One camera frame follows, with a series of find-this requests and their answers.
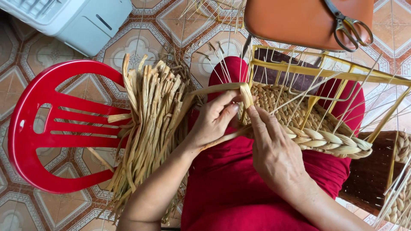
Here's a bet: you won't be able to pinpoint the person's right hand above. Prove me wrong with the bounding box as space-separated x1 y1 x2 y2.
246 105 309 194

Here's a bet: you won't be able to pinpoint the person's left hand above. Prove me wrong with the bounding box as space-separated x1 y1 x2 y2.
188 90 245 152

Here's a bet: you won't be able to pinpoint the thin dried straw strand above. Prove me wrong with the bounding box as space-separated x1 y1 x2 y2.
198 126 252 153

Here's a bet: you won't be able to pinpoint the woven straw basket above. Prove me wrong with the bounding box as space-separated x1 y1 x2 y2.
238 81 374 160

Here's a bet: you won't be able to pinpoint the bundle of dried straw strands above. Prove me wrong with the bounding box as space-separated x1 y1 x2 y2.
86 53 207 226

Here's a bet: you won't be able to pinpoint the straw scraps heap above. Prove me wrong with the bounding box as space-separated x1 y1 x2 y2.
161 40 227 97

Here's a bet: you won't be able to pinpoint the dark brown woven basket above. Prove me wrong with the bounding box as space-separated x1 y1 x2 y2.
338 130 411 227

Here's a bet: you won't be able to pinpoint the bunch of thin reed sticks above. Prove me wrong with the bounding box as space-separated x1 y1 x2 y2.
178 0 248 34

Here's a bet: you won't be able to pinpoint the orange stool seat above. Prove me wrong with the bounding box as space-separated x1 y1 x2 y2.
243 0 375 53

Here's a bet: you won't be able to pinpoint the grey metal scissors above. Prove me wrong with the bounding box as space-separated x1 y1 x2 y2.
324 0 374 53

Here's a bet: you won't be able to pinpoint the white plastic appliance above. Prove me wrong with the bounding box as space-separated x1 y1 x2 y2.
0 0 133 58

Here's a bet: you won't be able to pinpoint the red plastic chair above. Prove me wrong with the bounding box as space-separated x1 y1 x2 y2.
8 59 133 195

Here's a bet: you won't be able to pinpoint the yellow metal wire frame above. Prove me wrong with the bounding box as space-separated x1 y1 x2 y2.
248 44 411 193

